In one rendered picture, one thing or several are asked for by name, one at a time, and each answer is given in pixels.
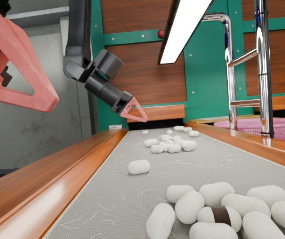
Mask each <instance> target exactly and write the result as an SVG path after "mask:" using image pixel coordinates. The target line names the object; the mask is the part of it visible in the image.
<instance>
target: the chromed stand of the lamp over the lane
mask: <svg viewBox="0 0 285 239"><path fill-rule="evenodd" d="M254 12H255V16H254V19H255V30H256V47H254V48H252V49H251V50H249V51H247V52H245V53H244V54H242V55H240V56H238V57H237V58H235V59H234V53H233V37H232V22H231V19H230V18H229V16H228V15H226V14H225V13H223V12H210V13H207V14H206V15H205V17H204V18H203V20H202V22H211V21H220V22H221V23H222V25H223V35H224V50H225V66H226V81H227V96H228V112H229V127H230V129H232V130H236V131H238V117H237V108H238V107H259V108H260V126H261V132H260V133H261V136H263V137H268V138H274V133H275V132H274V125H273V106H272V87H271V75H272V73H271V69H270V50H269V30H268V11H267V0H254ZM256 56H257V65H258V75H257V77H258V91H259V98H255V99H247V100H239V101H237V100H236V85H235V69H234V67H235V66H237V65H239V64H241V63H243V62H245V61H247V60H249V59H251V58H253V57H256Z"/></svg>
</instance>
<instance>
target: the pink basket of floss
mask: <svg viewBox="0 0 285 239"><path fill-rule="evenodd" d="M254 124H255V125H254ZM273 125H274V132H275V133H274V139H278V140H283V141H285V119H280V118H273ZM214 126H217V127H221V128H225V129H230V127H229V120H226V121H219V122H216V123H214ZM238 131H240V132H245V133H250V134H251V133H252V134H254V135H259V136H261V134H260V131H261V126H260V119H238Z"/></svg>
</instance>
